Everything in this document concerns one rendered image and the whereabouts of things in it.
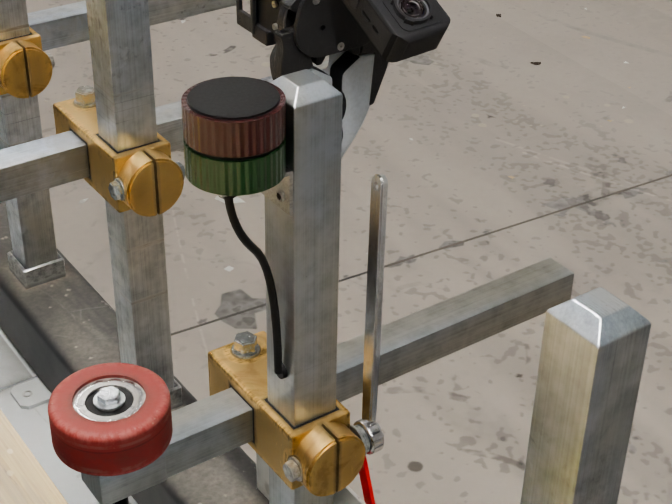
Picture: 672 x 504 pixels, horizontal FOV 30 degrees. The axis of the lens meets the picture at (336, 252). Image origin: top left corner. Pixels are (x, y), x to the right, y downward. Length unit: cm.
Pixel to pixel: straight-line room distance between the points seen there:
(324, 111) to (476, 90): 262
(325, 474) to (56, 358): 44
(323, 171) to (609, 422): 25
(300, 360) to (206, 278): 174
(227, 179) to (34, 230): 60
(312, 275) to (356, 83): 16
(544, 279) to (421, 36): 32
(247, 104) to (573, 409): 26
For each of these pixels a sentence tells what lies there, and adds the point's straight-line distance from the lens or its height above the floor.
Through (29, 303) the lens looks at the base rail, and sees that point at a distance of 131.
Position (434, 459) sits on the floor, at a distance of 215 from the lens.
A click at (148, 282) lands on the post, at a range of 107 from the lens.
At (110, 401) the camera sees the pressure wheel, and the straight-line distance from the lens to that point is 84.
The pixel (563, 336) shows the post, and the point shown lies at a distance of 59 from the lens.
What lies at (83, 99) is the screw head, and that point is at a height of 98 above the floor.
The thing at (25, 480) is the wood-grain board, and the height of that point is 90.
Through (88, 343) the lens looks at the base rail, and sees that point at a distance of 124.
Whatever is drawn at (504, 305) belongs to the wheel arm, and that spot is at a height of 86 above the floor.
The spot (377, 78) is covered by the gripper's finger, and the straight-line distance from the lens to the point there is 90.
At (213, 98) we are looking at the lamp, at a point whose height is 112.
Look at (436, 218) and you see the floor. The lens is 277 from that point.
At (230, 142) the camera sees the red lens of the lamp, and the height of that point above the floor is 111.
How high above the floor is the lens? 144
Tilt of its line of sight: 33 degrees down
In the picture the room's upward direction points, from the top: 1 degrees clockwise
